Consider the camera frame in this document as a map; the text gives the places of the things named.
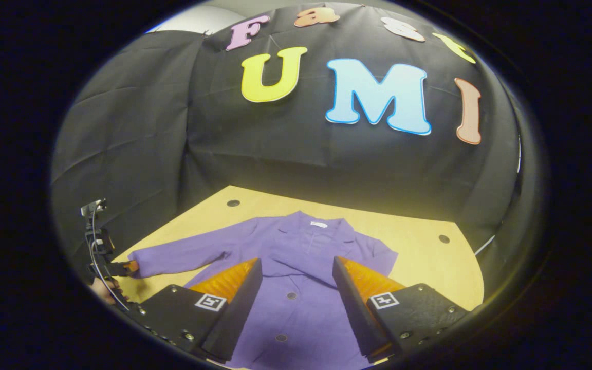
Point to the purple button-up garment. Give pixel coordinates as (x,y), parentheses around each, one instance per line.
(301,246)

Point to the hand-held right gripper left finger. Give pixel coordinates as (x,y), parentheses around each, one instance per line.
(232,318)

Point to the black backdrop cloth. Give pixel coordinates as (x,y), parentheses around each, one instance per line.
(275,154)

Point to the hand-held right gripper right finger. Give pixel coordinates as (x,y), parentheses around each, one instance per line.
(360,318)

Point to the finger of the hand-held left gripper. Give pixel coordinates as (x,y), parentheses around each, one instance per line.
(121,268)

